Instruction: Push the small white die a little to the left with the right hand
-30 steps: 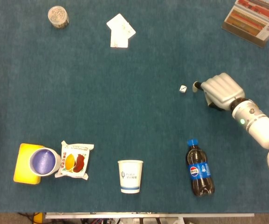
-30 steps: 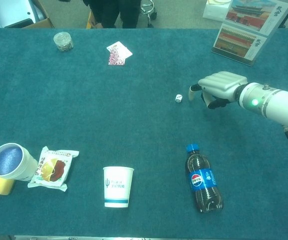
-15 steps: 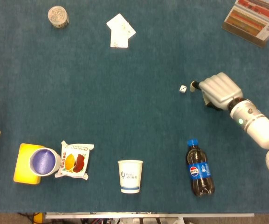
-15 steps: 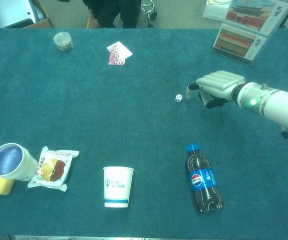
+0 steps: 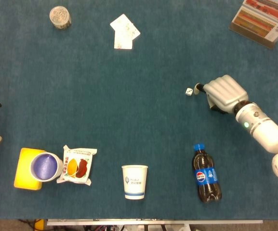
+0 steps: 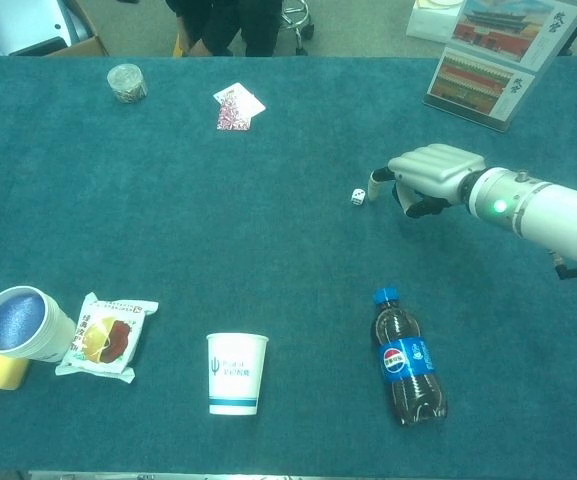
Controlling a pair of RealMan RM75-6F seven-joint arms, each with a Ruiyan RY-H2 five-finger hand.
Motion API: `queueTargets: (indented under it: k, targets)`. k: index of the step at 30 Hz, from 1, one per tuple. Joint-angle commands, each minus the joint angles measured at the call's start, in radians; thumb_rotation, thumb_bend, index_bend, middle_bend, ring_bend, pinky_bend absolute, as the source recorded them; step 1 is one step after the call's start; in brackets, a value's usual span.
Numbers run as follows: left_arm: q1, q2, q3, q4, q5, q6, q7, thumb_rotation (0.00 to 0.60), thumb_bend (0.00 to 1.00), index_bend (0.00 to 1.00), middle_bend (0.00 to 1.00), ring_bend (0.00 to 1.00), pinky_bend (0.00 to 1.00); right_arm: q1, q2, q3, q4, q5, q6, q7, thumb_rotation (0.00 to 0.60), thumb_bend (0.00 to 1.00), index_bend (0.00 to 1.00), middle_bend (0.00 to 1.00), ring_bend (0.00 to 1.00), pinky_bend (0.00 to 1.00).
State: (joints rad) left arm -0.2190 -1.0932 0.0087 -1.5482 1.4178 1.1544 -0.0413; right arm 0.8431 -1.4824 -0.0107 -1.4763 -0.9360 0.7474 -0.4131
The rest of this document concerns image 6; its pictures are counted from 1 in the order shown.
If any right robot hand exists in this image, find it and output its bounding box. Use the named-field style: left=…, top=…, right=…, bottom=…
left=367, top=143, right=487, bottom=219

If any palace picture display stand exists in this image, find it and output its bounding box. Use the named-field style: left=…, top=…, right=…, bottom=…
left=421, top=0, right=577, bottom=134

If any white box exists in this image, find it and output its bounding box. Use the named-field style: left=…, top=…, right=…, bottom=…
left=405, top=0, right=465, bottom=41

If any Pepsi cola bottle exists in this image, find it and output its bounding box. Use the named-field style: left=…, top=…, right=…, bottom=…
left=370, top=286, right=450, bottom=427

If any white face playing card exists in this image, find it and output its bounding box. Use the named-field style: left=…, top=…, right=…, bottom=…
left=212, top=82, right=267, bottom=120

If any chrome office stool base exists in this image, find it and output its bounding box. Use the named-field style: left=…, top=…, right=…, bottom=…
left=280, top=0, right=314, bottom=56

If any patterned back playing card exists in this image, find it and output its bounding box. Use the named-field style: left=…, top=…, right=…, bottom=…
left=215, top=97, right=252, bottom=132

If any teal felt table cloth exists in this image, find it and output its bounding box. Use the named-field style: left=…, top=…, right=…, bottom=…
left=0, top=54, right=577, bottom=474

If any person in black clothes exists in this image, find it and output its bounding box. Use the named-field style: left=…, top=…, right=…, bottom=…
left=165, top=0, right=284, bottom=58

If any white paper cup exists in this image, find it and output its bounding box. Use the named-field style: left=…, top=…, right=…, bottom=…
left=205, top=332, right=271, bottom=417

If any small round tin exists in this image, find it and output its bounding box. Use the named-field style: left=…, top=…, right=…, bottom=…
left=106, top=64, right=149, bottom=105

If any cardboard box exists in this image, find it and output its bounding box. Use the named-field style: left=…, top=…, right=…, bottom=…
left=0, top=0, right=111, bottom=57

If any white snack packet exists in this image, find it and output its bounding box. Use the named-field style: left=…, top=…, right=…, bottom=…
left=54, top=292, right=160, bottom=385

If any white device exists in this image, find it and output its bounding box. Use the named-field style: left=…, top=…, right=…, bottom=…
left=0, top=0, right=94, bottom=57

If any white canister with blue inside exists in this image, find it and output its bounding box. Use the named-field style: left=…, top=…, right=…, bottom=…
left=0, top=285, right=77, bottom=364

